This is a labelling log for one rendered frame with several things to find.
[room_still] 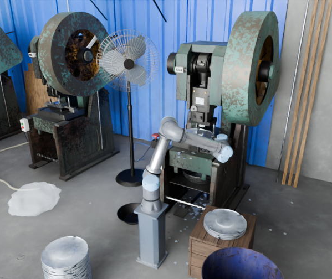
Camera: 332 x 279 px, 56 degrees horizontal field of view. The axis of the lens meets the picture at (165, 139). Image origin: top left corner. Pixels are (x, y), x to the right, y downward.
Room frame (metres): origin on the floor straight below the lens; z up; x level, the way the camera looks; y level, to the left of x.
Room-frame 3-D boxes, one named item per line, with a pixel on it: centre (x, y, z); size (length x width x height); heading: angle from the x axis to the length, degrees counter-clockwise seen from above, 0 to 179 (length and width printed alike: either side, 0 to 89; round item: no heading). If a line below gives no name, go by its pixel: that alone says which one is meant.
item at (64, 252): (1.58, 0.65, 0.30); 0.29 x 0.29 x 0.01
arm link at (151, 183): (1.86, 0.10, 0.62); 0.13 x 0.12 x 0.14; 3
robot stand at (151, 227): (1.85, 0.10, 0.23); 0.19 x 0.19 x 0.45; 62
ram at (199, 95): (2.49, -0.30, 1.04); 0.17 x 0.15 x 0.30; 150
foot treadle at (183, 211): (2.40, -0.25, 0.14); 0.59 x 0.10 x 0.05; 150
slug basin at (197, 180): (2.52, -0.32, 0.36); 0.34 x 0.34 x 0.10
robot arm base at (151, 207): (1.85, 0.10, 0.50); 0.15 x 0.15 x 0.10
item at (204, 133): (2.41, -0.25, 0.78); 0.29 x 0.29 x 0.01
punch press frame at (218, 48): (2.65, -0.39, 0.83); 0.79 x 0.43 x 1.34; 150
